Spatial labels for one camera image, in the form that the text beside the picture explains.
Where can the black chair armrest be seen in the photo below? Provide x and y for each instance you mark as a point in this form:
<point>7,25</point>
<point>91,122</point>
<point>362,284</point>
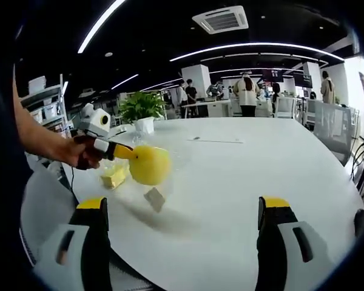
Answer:
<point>360,224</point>

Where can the ceiling light strip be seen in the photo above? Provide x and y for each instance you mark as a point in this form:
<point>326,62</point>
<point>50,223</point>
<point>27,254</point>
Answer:
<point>125,81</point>
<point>254,46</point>
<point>101,25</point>

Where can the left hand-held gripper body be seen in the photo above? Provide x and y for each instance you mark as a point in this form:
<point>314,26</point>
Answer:
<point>94,122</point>

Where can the person's left hand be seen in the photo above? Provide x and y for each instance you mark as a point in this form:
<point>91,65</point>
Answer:
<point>82,154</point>

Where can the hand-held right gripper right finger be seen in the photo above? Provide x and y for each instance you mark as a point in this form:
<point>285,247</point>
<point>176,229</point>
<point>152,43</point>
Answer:
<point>273,242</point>

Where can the rectangular yellow silicone block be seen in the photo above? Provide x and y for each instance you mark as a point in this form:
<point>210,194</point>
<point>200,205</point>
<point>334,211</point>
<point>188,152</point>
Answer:
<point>115,179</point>

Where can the white mesh office chair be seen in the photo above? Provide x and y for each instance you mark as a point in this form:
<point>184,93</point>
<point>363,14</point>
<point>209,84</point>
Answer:
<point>45,206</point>

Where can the small beige card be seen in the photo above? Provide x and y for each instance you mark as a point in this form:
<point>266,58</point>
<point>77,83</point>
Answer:
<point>154,200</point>

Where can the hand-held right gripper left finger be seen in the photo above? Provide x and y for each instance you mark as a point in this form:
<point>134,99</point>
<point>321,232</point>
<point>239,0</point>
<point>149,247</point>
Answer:
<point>94,242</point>

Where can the white plant pot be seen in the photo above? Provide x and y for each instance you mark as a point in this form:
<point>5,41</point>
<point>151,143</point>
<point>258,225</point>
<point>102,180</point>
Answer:
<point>145,125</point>

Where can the small clear plastic bag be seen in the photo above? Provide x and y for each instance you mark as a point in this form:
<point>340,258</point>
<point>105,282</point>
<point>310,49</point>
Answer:
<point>107,168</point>

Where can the ceiling air vent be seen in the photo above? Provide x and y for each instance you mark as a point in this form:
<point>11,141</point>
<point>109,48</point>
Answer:
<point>221,19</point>

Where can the white background desk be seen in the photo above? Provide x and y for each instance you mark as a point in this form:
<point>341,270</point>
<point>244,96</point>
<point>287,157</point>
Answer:
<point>209,107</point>

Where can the round yellow silicone block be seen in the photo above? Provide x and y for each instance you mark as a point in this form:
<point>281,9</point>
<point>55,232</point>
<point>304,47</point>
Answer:
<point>151,165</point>

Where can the green leafy plant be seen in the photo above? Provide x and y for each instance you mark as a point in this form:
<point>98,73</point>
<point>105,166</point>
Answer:
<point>142,106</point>

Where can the metal storage shelf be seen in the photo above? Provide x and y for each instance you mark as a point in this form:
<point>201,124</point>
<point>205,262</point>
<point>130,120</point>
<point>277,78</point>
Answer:
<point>45,103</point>

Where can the grey mesh office chair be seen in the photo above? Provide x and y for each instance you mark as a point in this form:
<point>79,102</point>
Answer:
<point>333,130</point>

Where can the white background chair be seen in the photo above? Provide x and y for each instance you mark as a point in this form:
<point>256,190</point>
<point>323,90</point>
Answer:
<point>285,107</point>

